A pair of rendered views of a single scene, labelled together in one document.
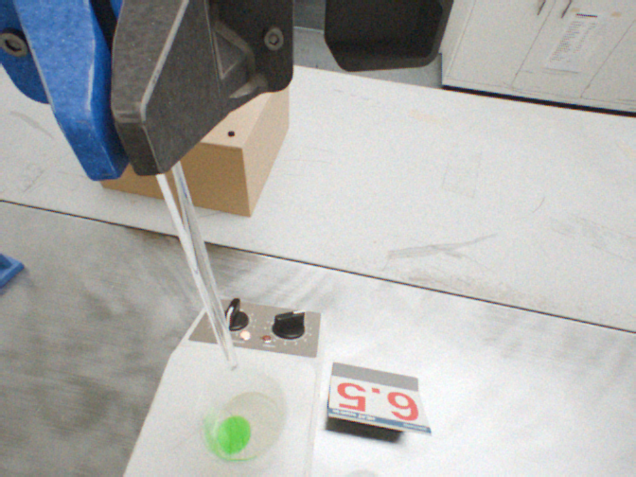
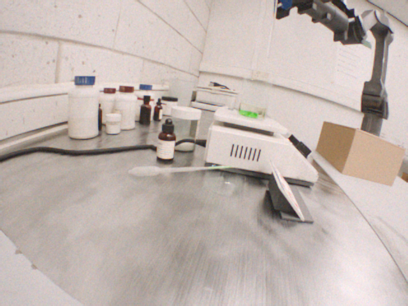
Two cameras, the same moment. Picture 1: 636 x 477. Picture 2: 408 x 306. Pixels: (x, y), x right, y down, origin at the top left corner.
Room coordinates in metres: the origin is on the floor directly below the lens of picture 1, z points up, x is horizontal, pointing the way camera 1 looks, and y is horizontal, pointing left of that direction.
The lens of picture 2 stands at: (0.00, -0.29, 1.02)
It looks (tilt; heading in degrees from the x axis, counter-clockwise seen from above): 19 degrees down; 93
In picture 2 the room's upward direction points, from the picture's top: 9 degrees clockwise
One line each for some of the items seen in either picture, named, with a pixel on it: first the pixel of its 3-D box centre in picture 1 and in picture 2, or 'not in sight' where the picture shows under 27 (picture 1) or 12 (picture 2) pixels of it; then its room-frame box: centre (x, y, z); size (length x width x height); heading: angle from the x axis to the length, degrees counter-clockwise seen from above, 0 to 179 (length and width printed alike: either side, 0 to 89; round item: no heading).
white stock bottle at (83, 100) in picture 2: not in sight; (83, 106); (-0.29, 0.04, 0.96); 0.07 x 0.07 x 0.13
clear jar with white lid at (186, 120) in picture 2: not in sight; (183, 128); (-0.07, 0.08, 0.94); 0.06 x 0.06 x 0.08
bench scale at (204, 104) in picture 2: not in sight; (215, 106); (-0.04, 0.90, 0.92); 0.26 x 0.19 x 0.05; 168
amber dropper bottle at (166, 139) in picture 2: not in sight; (166, 138); (-0.08, 0.00, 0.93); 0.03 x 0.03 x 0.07
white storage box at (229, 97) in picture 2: not in sight; (218, 97); (-0.03, 1.27, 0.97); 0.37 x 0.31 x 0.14; 83
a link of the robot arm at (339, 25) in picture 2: not in sight; (336, 20); (0.22, 0.09, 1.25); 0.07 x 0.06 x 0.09; 18
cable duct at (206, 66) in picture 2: not in sight; (303, 86); (0.70, 1.36, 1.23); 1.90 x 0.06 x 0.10; 173
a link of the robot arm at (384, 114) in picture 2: not in sight; (376, 106); (0.45, 0.17, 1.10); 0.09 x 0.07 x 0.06; 111
